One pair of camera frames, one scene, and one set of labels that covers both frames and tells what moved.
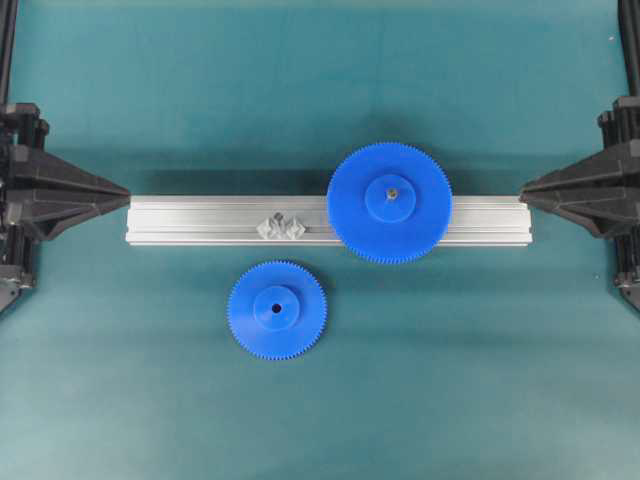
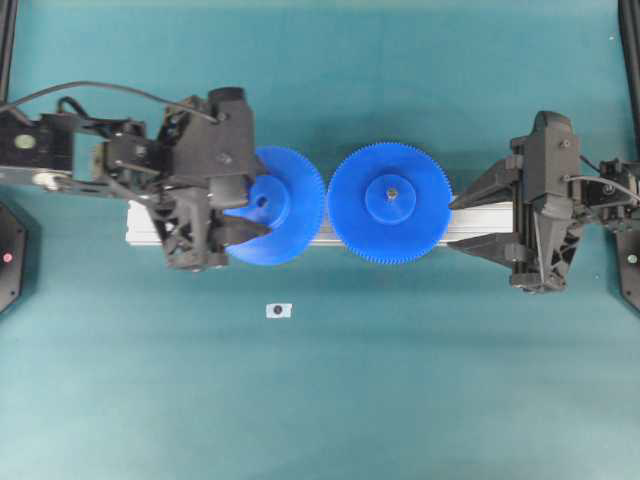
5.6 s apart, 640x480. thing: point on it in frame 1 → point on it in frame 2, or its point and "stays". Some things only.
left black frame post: (8, 17) stays
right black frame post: (629, 18) stays
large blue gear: (389, 202) stays
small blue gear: (277, 310) → (286, 194)
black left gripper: (21, 127) → (206, 137)
